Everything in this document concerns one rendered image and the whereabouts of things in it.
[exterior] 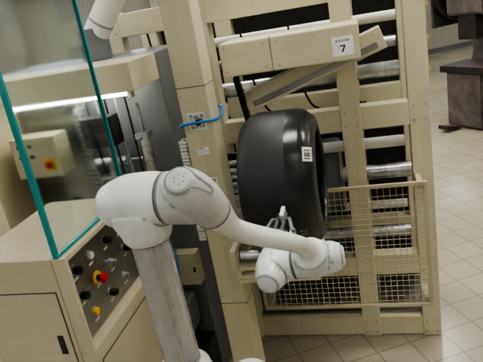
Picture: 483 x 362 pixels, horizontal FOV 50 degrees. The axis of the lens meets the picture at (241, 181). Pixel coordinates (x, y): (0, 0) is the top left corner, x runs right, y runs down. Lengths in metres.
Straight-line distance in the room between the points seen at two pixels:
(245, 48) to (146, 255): 1.28
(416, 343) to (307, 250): 1.74
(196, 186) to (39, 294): 0.90
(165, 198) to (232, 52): 1.29
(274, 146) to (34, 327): 1.08
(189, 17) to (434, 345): 2.17
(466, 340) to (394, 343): 0.39
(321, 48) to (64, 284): 1.39
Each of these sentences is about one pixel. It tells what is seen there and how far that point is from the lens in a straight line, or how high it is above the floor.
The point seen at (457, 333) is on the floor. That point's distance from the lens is 3.29.
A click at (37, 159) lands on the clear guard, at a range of 1.76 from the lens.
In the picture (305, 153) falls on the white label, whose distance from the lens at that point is 2.01.
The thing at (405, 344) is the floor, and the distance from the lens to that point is 3.19.
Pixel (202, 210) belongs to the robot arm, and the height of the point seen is 1.51.
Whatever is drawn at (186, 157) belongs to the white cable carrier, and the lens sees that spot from 2.28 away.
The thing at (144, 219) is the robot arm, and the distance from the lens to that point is 1.26.
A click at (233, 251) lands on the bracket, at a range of 2.26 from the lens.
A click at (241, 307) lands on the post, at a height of 0.59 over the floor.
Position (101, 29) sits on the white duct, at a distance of 2.61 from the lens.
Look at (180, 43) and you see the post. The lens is 2.16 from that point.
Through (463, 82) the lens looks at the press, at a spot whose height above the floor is 0.57.
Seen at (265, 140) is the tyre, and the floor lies 1.42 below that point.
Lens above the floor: 1.95
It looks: 19 degrees down
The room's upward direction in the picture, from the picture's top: 10 degrees counter-clockwise
